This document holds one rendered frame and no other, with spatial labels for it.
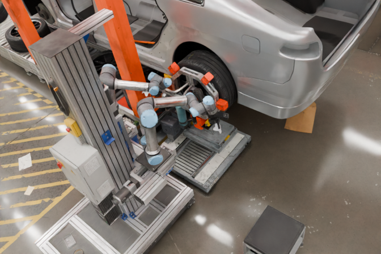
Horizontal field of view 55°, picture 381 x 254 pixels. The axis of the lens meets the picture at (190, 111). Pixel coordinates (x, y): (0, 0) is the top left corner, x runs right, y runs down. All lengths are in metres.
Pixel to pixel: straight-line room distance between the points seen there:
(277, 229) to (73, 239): 1.80
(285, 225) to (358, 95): 2.20
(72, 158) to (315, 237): 2.17
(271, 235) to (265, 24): 1.66
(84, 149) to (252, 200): 1.75
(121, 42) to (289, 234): 2.12
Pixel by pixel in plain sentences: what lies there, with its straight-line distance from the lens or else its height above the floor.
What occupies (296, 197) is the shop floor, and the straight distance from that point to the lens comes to 3.74.
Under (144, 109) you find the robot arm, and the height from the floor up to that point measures 1.46.
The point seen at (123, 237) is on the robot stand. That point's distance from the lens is 3.46.
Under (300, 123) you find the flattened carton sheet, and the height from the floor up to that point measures 0.01.
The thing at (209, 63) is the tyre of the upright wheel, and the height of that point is 1.16.
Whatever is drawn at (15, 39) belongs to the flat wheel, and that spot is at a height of 0.50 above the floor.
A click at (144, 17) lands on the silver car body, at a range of 5.01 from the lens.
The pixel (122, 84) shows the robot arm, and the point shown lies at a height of 1.38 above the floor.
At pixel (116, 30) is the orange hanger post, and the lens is 3.19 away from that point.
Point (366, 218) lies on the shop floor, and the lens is 3.74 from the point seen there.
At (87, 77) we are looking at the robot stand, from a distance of 2.49.
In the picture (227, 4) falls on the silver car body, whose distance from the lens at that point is 3.01.
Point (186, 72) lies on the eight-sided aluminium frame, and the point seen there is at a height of 1.12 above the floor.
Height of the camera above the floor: 3.13
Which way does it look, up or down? 43 degrees down
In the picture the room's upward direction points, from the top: 11 degrees counter-clockwise
